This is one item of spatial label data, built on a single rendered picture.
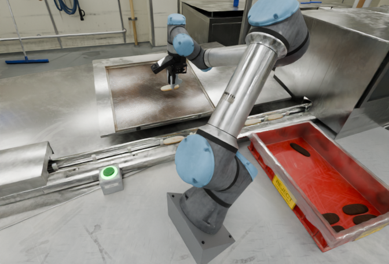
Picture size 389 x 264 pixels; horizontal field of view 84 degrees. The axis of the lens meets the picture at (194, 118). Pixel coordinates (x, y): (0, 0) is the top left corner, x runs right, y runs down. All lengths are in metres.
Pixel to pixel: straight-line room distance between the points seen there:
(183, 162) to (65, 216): 0.50
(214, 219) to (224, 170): 0.18
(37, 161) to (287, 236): 0.89
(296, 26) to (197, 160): 0.41
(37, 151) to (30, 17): 3.76
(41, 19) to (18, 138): 3.47
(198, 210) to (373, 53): 0.88
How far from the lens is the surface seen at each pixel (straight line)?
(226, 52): 0.84
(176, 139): 0.98
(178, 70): 1.08
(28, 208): 0.97
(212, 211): 0.66
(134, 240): 0.79
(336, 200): 1.00
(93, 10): 4.47
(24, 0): 4.57
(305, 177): 1.01
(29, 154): 1.00
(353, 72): 1.16
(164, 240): 0.77
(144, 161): 0.90
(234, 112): 0.53
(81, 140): 1.12
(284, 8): 0.59
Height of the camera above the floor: 1.53
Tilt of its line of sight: 38 degrees down
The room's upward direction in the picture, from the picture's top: 3 degrees clockwise
